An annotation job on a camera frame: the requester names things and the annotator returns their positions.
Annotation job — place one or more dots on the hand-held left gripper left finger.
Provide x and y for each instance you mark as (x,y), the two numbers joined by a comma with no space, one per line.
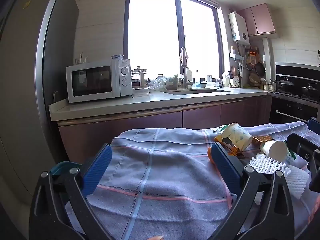
(100,165)

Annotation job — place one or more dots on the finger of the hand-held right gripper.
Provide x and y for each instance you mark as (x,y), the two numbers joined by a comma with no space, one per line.
(315,126)
(300,143)

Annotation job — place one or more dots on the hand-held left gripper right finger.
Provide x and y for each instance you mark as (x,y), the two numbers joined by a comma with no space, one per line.
(225,167)

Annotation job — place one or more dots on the small green wrapper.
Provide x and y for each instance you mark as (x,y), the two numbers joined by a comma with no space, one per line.
(291,154)

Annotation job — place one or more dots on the large orange peel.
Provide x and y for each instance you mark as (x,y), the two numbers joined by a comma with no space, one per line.
(210,156)

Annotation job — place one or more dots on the plain white paper cup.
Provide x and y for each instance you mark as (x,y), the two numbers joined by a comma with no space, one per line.
(273,150)

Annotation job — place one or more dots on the small orange peel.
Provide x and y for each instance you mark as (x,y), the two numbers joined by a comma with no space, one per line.
(219,138)

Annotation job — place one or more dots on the patterned paper cup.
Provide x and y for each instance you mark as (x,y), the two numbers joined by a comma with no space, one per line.
(237,135)

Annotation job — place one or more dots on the gold foil wrapper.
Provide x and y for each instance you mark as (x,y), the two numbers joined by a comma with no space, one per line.
(262,139)

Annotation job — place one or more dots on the white foam fruit net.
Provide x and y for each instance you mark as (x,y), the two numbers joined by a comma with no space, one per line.
(297,182)

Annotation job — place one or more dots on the built-in black oven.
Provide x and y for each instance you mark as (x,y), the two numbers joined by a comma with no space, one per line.
(290,112)

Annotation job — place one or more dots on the black wok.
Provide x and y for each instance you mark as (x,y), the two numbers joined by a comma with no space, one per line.
(311,91)

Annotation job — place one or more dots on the green white wrapper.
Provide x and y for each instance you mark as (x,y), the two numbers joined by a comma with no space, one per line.
(218,129)

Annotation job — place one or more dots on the black lidded pot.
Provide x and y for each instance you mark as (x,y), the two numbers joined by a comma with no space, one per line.
(283,86)

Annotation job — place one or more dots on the black range hood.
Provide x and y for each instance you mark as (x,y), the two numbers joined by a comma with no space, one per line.
(297,71)

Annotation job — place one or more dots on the grey checked tablecloth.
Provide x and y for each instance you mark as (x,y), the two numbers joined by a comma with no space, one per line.
(162,175)

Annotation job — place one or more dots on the stacked woven baskets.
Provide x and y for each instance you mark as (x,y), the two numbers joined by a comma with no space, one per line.
(254,80)

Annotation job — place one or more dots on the white vertical pipe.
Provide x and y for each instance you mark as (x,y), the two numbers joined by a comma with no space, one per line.
(267,62)

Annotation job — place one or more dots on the hanging frying pan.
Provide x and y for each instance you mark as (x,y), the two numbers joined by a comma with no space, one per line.
(260,68)

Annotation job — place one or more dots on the kitchen sink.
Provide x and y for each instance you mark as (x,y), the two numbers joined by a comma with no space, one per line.
(197,91)

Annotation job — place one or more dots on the white microwave oven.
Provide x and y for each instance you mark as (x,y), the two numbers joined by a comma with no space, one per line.
(92,82)

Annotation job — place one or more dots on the clear plastic container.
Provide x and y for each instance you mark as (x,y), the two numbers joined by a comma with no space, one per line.
(141,92)

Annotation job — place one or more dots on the dotted white utensil holder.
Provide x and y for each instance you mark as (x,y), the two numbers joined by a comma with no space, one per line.
(236,81)

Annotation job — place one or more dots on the hanging strainer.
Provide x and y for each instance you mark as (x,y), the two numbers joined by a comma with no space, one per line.
(249,66)

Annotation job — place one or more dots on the glass kettle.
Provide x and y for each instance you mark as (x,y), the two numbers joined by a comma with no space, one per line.
(138,77)

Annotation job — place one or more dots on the white soap bottle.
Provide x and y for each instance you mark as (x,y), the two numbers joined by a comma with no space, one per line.
(189,78)

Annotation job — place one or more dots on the metal kitchen faucet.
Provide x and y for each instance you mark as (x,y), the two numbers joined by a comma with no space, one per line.
(185,77)

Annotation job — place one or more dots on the crumpled plastic bags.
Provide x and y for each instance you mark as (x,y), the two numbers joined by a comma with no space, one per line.
(156,83)

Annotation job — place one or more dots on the filled clear bag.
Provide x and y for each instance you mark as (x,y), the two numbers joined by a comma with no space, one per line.
(172,83)

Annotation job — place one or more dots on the glass jar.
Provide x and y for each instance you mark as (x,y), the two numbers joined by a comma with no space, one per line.
(160,77)

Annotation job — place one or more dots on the blue white bowl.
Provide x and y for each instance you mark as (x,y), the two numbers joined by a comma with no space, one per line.
(117,57)

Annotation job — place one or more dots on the grey refrigerator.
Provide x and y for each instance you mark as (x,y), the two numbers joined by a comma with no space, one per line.
(25,80)

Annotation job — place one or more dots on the white water heater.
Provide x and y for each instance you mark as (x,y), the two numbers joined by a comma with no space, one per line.
(238,27)

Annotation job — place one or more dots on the kitchen window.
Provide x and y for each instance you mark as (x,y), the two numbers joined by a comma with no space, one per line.
(155,35)

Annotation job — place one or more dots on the grey wall rack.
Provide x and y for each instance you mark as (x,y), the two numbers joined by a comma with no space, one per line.
(236,58)

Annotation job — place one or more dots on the pink wall cabinet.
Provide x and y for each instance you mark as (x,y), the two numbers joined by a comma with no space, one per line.
(260,20)

